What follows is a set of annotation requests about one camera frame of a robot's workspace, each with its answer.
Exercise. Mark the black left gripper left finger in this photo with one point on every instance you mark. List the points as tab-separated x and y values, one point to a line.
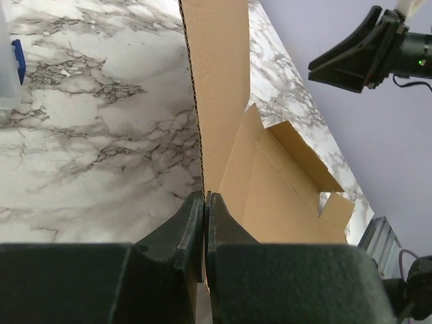
151	281

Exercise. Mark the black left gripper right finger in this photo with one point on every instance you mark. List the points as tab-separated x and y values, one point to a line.
251	282

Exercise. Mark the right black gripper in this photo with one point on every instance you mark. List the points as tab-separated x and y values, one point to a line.
374	51

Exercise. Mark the brown cardboard box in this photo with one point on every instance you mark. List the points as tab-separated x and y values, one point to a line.
251	151

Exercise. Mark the clear plastic screw organizer box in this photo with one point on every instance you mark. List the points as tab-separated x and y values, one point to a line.
13	69

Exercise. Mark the aluminium front extrusion rail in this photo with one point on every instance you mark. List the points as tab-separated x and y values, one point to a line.
383	246

